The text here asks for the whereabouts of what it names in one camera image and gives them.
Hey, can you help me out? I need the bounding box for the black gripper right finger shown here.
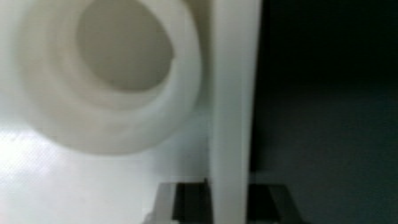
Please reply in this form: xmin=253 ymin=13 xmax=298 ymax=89
xmin=246 ymin=174 xmax=310 ymax=224

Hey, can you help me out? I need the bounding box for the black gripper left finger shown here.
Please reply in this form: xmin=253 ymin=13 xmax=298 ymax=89
xmin=143 ymin=181 xmax=211 ymax=224

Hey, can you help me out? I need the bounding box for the white square tabletop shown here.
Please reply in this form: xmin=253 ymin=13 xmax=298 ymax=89
xmin=0 ymin=0 xmax=260 ymax=224

